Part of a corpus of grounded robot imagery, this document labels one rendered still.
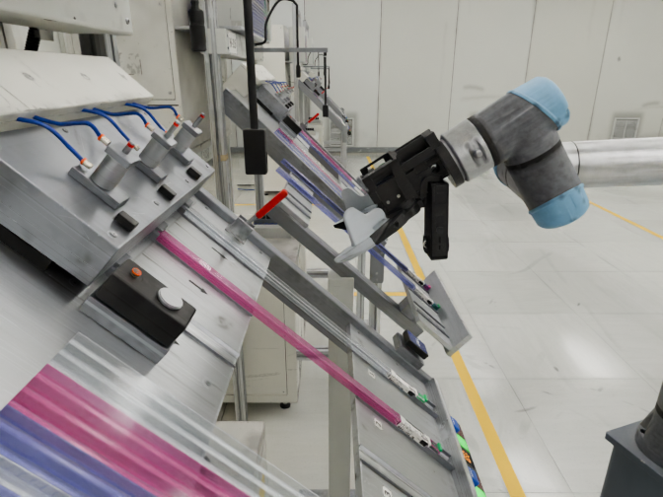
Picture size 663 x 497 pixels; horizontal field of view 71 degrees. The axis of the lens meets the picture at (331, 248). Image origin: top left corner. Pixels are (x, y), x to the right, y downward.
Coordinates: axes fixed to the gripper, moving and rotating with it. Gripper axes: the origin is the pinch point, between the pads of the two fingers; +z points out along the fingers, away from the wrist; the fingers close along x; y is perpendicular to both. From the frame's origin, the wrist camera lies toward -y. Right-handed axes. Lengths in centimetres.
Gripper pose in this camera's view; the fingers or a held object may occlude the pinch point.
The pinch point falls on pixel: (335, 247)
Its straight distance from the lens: 68.3
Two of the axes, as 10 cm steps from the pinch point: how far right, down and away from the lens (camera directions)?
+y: -5.4, -7.9, -2.9
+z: -8.4, 5.1, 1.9
